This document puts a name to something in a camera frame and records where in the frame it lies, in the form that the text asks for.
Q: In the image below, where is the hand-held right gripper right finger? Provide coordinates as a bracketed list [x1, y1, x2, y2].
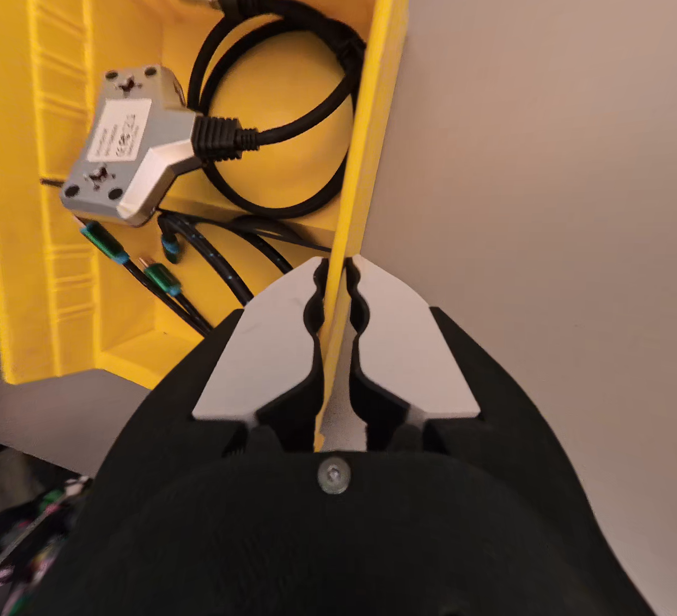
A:
[345, 255, 482, 452]

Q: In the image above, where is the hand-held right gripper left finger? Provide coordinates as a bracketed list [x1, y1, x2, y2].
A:
[191, 256, 329, 452]

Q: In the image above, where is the black hub cable silver plug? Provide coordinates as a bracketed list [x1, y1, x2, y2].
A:
[159, 0, 367, 220]

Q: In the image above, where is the yellow plastic bin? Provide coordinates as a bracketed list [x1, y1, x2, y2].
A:
[0, 0, 420, 453]

